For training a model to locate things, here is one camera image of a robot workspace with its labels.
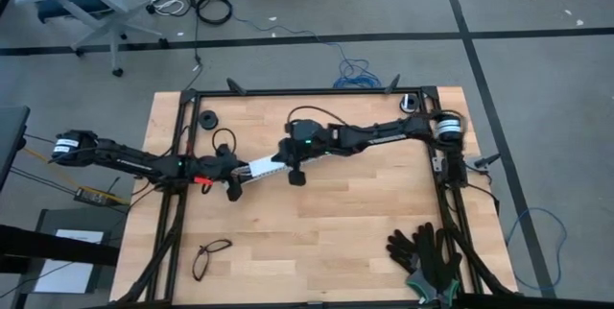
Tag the black beam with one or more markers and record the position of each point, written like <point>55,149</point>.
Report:
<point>57,246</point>

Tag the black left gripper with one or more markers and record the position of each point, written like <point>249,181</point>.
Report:
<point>230,170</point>

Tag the black work glove grey cuff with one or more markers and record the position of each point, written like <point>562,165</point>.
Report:
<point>400,251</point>
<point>439,261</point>

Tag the grey cabinet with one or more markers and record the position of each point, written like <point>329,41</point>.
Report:
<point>115,222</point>

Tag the white raceway cover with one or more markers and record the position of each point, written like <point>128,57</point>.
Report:
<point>264,166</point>

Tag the black desk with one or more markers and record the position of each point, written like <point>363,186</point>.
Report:
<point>12,141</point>

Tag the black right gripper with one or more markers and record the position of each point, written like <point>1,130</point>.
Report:
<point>293,160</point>

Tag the black safety glasses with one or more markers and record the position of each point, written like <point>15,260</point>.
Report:
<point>200,263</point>

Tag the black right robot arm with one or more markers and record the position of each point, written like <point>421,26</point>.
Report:
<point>384,134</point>

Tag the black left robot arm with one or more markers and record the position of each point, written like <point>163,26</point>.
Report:
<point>134,160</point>

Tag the black tape roll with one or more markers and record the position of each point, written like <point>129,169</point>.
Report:
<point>416,103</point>
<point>201,120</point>

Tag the white paper sheet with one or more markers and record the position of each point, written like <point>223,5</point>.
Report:
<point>67,278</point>

